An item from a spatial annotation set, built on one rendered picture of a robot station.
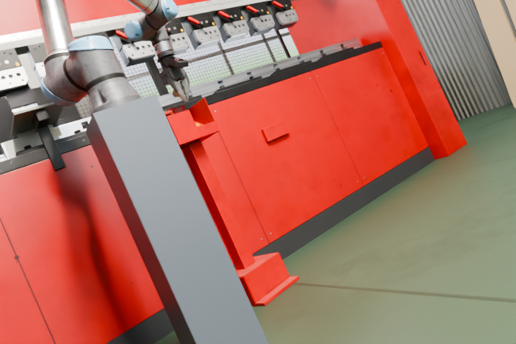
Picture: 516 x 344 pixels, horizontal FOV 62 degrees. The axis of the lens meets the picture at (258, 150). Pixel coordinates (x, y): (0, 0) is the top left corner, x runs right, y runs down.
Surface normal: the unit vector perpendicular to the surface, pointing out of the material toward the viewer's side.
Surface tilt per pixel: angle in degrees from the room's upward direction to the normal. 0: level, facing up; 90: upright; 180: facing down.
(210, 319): 90
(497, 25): 82
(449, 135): 90
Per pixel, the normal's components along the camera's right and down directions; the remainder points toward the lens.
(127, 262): 0.51, -0.25
